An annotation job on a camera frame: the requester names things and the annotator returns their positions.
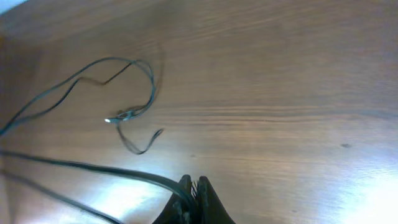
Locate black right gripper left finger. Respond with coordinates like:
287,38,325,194
153,174,194,224

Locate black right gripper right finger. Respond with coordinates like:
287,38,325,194
197,176,235,224

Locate black usb cables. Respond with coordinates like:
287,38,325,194
0,57,197,224

